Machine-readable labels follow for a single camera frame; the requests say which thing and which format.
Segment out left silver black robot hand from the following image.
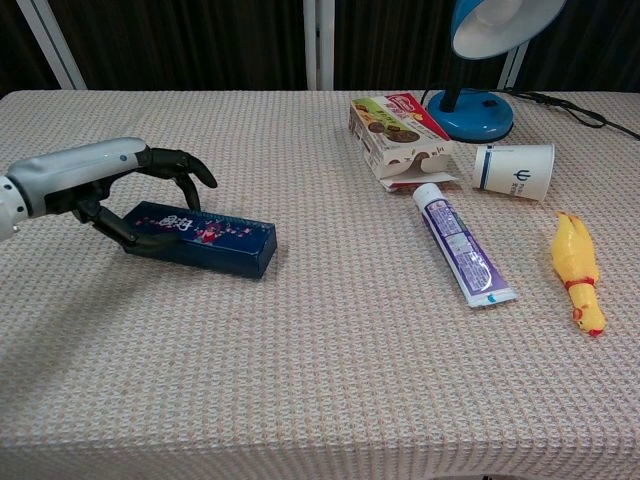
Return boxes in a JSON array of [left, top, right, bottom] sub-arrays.
[[6, 137, 219, 251]]

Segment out dark blue printed tin box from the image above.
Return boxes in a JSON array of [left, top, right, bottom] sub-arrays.
[[119, 200, 278, 280]]

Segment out snack carton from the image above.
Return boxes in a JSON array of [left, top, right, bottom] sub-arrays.
[[348, 92, 460, 192]]

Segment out black pleated curtain panel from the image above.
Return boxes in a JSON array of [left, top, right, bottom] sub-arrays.
[[0, 0, 61, 99], [47, 0, 307, 92], [333, 0, 512, 92], [514, 0, 640, 93]]

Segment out beige waffle weave tablecloth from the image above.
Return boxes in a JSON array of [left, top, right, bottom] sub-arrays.
[[0, 89, 640, 480]]

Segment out purple white toothpaste tube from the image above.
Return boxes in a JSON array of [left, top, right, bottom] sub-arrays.
[[411, 182, 519, 309]]

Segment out blue desk lamp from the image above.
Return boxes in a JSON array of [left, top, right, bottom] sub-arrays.
[[426, 0, 569, 144]]

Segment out white paper cup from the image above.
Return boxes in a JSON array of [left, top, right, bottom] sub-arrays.
[[472, 143, 557, 202]]

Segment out yellow rubber chicken toy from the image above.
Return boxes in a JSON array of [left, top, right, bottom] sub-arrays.
[[550, 211, 607, 339]]

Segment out white metal frame post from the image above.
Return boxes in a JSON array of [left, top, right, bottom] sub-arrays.
[[14, 0, 89, 91], [318, 0, 336, 91], [497, 42, 531, 91], [302, 0, 319, 91]]

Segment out black lamp power cable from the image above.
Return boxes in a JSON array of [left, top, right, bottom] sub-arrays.
[[419, 87, 640, 141]]

